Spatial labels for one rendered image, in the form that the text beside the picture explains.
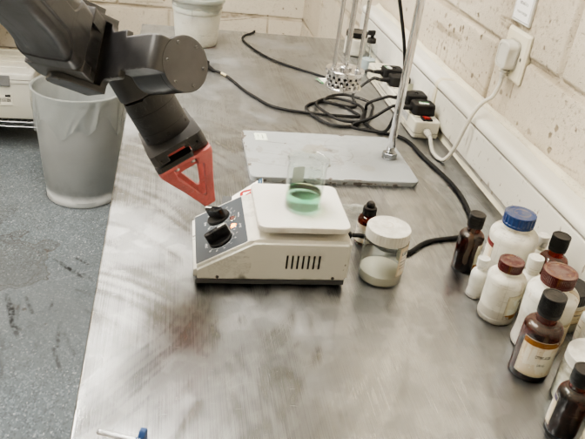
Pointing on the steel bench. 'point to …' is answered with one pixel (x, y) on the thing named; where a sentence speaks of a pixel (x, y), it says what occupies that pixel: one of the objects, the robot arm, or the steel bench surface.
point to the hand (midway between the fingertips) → (204, 192)
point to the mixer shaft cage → (348, 77)
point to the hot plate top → (332, 219)
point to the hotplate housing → (277, 257)
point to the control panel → (216, 226)
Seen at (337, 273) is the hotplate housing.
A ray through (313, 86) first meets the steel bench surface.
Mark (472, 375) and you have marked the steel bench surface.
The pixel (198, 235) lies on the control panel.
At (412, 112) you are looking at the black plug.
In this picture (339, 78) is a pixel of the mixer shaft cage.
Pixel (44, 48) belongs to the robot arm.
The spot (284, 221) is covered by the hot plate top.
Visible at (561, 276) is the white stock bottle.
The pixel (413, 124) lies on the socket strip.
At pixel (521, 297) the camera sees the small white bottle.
